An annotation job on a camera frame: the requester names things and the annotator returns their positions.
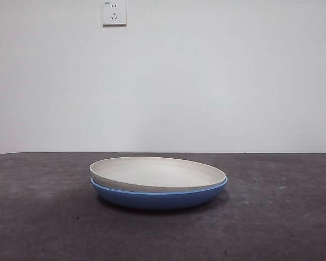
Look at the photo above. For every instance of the white round plate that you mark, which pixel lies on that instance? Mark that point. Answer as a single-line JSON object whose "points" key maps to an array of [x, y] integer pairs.
{"points": [[157, 172]]}

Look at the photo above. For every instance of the blue round plate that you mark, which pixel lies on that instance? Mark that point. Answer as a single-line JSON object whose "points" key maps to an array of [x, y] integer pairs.
{"points": [[157, 199]]}

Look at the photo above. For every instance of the white wall socket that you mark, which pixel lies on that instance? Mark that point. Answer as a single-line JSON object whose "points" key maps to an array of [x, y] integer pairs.
{"points": [[114, 15]]}

